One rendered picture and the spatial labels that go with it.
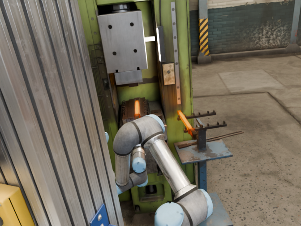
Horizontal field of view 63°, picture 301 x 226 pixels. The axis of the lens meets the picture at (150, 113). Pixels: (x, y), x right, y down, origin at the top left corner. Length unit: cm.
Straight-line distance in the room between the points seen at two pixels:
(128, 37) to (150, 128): 84
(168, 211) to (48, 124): 66
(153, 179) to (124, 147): 112
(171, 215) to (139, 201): 137
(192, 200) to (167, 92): 116
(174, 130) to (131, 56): 79
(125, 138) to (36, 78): 67
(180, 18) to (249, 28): 619
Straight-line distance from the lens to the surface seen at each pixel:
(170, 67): 198
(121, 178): 135
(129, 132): 112
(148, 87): 239
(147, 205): 244
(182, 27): 198
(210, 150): 202
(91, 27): 197
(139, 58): 183
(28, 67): 52
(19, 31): 51
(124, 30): 180
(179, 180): 111
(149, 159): 210
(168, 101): 209
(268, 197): 273
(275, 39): 837
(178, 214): 104
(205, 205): 111
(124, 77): 186
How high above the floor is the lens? 180
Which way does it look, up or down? 24 degrees down
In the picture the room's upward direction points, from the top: 7 degrees counter-clockwise
